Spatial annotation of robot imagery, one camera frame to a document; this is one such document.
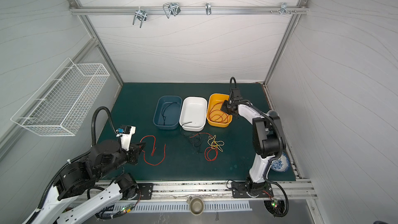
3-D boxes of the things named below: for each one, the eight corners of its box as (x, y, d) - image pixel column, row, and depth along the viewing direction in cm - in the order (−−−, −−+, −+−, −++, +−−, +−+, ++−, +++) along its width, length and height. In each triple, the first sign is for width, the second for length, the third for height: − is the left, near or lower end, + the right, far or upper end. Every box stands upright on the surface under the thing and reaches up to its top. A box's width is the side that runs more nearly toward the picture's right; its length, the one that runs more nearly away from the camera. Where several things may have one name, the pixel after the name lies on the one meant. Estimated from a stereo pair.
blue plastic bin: (154, 130, 98) (151, 124, 92) (160, 102, 113) (158, 95, 107) (180, 130, 98) (179, 124, 92) (183, 102, 113) (182, 95, 107)
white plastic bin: (179, 131, 96) (178, 126, 91) (183, 102, 111) (182, 96, 107) (207, 131, 96) (208, 126, 92) (207, 102, 111) (207, 96, 107)
